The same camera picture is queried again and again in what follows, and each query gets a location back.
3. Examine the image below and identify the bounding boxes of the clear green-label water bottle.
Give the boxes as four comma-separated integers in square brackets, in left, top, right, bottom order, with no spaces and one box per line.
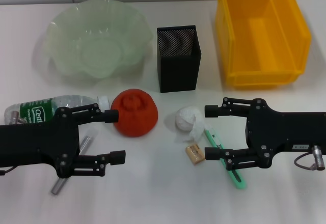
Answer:
[4,94,111,126]

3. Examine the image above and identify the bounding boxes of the white paper ball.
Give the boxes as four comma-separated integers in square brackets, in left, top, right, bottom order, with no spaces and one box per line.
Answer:
[165,106,213,144]

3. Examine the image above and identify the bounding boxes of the pale green glass fruit plate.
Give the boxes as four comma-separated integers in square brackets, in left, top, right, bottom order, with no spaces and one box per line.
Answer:
[42,0,151,81]

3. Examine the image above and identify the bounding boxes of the right gripper cable with plug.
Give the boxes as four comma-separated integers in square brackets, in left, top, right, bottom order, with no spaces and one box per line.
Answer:
[294,144,326,171]

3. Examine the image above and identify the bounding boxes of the beige eraser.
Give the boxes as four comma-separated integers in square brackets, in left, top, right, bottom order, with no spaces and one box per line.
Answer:
[185,144,206,165]

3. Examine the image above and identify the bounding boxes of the gripper cable with plug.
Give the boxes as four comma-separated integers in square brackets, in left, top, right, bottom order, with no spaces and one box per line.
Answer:
[0,110,28,176]
[294,144,326,171]

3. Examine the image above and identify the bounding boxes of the left gripper cable with plug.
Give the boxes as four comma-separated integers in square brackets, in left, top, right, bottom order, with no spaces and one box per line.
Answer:
[0,110,28,176]

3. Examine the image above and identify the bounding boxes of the black mesh pen holder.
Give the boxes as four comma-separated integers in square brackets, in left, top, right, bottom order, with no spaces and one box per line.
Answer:
[156,24,202,94]

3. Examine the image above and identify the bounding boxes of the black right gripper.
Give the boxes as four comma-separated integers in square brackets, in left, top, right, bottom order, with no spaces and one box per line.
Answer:
[204,97,326,171]

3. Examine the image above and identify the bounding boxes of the green utility knife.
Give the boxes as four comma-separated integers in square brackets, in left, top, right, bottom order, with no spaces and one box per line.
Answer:
[203,128,247,190]

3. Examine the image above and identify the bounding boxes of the yellow plastic bin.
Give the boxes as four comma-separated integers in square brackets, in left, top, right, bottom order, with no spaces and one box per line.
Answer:
[215,0,312,87]

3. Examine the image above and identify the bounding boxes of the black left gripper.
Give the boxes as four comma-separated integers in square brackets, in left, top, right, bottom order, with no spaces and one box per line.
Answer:
[0,103,126,179]

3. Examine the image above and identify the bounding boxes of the orange knitted fruit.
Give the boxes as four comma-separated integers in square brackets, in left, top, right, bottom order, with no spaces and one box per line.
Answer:
[111,88,158,137]

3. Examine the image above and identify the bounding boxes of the grey metal pen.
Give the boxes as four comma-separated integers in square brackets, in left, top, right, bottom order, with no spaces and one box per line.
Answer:
[50,128,99,195]

